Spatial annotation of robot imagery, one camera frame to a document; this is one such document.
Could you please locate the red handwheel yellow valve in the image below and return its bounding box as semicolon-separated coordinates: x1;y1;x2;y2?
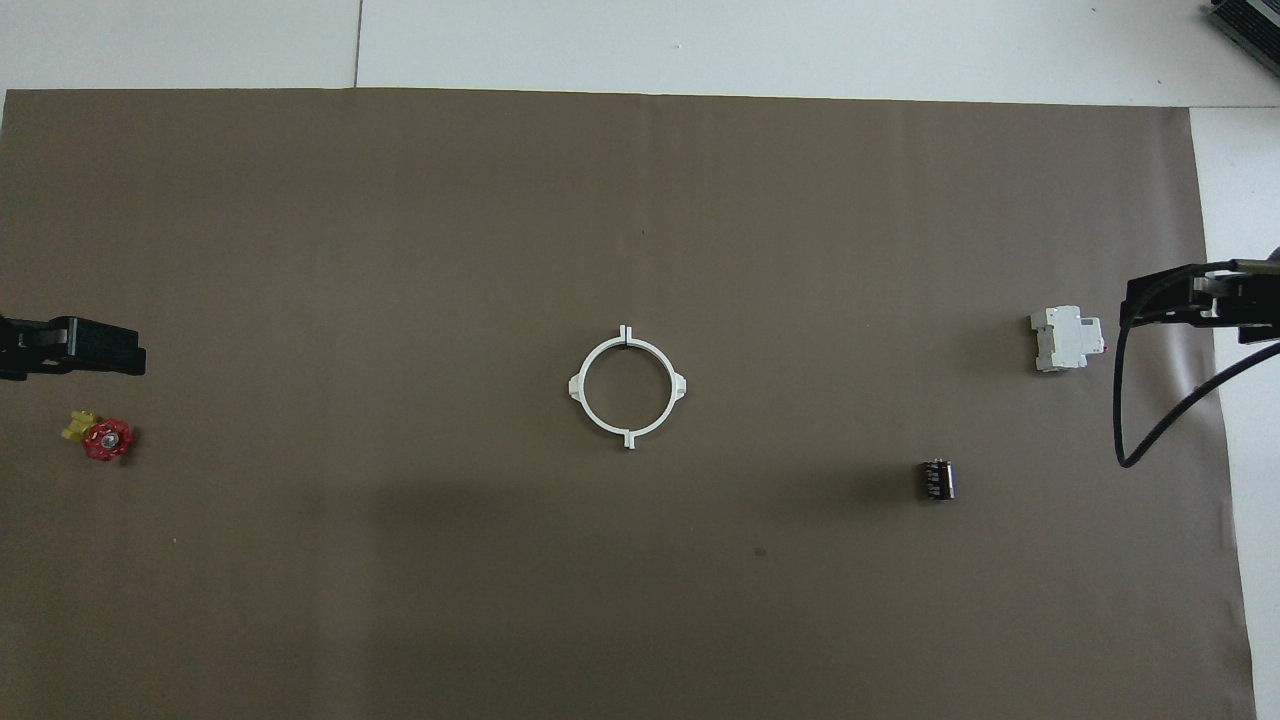
62;408;136;463

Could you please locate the dark ribbed device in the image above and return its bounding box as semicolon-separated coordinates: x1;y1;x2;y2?
1205;0;1280;53

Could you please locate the brown paper table mat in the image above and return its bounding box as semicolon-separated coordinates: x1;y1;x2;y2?
0;88;1259;720

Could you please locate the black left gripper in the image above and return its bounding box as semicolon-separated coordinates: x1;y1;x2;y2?
0;314;148;382

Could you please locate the white circuit breaker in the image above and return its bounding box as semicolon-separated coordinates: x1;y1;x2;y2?
1030;305;1107;375

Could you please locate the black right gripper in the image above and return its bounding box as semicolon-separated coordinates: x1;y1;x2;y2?
1119;256;1280;347

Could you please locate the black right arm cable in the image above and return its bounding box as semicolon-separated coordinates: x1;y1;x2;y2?
1114;260;1280;470

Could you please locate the white half pipe clamp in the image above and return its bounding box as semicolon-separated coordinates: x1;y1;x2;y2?
567;326;629;451
623;326;690;451

